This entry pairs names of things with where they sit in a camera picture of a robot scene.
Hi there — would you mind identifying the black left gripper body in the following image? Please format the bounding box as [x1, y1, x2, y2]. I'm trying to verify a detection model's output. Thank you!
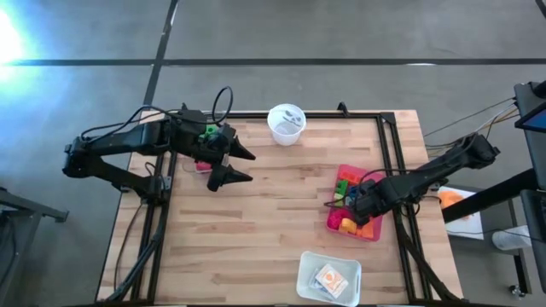
[186, 121, 235, 166]

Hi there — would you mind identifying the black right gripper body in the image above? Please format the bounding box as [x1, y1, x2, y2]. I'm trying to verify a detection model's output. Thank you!
[354, 178, 392, 217]

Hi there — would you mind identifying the long orange brick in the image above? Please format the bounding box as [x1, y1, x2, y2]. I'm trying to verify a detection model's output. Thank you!
[340, 170, 363, 185]

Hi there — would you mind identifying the pink plastic bin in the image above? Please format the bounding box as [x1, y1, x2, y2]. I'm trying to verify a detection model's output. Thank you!
[325, 164, 386, 243]

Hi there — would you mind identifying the clear plastic bin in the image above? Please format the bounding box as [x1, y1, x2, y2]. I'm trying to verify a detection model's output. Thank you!
[182, 110, 230, 174]

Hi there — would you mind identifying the white cup with pumpkin face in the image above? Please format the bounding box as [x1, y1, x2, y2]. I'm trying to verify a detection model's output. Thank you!
[266, 102, 307, 147]

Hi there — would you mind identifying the white plastic bin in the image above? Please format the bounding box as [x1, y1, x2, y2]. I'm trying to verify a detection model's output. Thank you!
[296, 250, 363, 307]

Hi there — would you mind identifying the orange object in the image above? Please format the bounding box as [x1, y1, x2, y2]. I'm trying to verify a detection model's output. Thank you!
[438, 190, 465, 210]

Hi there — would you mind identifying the white box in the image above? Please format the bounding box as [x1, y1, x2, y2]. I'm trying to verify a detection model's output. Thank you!
[437, 186, 485, 240]

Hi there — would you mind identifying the black diagonal strut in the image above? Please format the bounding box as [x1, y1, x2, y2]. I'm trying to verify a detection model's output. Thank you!
[441, 168, 541, 224]

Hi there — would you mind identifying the person's shoe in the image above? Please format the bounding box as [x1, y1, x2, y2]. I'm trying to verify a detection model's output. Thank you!
[491, 229, 534, 252]

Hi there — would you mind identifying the black computer desk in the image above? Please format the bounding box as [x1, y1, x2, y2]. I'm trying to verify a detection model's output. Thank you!
[514, 79, 546, 191]

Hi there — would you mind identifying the blue-lit screen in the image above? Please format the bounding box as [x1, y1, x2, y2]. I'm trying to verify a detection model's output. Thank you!
[514, 101, 546, 133]

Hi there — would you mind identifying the grey table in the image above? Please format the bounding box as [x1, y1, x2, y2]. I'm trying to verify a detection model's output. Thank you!
[0, 182, 70, 299]

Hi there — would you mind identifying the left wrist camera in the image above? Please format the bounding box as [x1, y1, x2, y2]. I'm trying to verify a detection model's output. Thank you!
[212, 126, 235, 149]

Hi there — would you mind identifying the black left wrist camera cable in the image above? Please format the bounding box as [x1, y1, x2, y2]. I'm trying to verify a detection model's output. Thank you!
[211, 85, 235, 125]

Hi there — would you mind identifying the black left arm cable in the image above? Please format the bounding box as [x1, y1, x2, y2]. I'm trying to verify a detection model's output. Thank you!
[79, 104, 180, 142]

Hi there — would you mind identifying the black aluminium table frame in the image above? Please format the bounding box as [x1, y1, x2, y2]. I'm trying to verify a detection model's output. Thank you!
[104, 109, 473, 307]

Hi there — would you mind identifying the grey cable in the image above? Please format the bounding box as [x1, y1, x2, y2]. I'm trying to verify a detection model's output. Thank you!
[421, 96, 518, 139]

